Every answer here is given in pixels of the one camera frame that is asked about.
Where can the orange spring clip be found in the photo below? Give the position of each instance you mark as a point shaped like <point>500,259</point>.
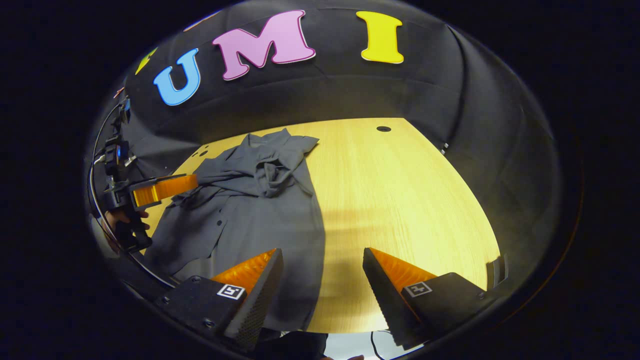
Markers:
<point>119,92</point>

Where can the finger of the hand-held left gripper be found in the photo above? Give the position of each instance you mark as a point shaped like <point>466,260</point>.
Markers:
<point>165,189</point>

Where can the grey button-up shirt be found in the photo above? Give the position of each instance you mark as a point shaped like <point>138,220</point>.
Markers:
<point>250,215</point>

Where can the person's dark clothing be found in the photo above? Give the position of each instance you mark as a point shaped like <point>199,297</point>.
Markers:
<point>295,346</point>

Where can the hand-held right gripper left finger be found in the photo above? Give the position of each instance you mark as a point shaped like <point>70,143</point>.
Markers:
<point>257,310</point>

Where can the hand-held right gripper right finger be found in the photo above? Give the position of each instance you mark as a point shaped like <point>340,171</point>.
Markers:
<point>387,305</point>

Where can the white clip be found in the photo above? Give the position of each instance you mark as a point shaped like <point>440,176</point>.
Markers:
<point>444,148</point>

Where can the black backdrop cloth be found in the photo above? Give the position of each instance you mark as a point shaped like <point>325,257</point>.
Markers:
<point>350,90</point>

